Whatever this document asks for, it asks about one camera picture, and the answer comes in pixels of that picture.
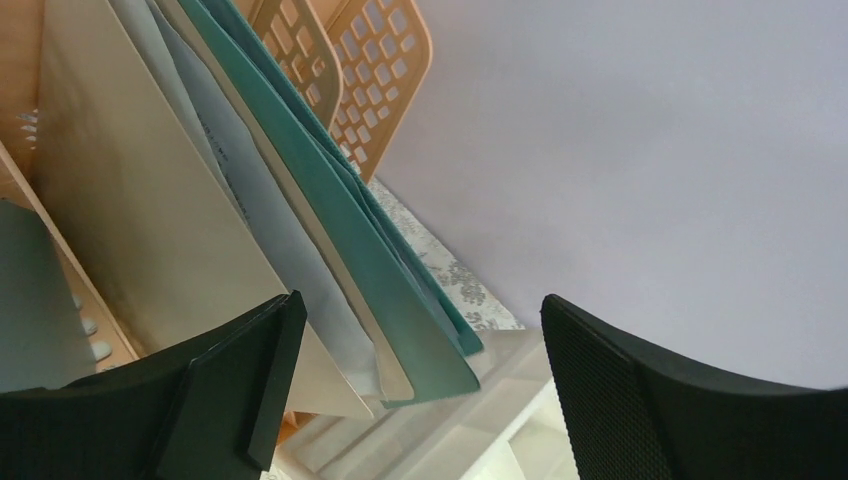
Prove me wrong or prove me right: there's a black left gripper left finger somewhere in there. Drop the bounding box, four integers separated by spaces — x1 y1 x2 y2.
1 291 307 479

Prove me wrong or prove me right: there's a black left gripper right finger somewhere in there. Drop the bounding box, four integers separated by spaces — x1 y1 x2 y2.
540 294 847 479

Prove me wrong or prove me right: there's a white plastic drawer unit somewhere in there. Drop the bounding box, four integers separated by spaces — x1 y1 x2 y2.
264 329 579 480

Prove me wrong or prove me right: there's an orange plastic file organizer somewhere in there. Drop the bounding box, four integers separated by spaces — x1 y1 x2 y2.
0 0 435 425

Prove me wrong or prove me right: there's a floral patterned table mat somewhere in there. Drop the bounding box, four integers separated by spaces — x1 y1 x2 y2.
369 179 525 331

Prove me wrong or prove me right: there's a beige file folder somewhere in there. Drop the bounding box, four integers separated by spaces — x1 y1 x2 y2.
33 1 414 418

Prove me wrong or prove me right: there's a teal file folder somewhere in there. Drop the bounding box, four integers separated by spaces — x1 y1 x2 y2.
178 1 483 408

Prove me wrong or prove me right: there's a light blue clipboard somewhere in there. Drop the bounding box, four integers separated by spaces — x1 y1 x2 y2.
1 200 96 393

